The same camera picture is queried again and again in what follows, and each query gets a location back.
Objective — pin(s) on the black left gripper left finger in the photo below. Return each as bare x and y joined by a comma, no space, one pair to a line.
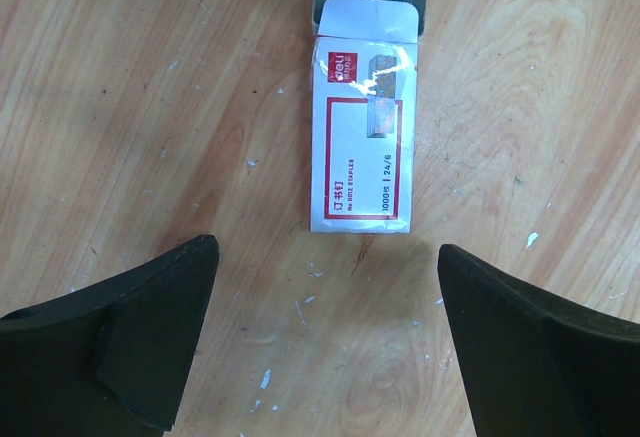
112,359

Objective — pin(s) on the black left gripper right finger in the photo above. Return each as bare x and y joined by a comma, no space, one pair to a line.
534,363

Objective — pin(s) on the red white staple box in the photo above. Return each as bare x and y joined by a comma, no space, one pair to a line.
363,136

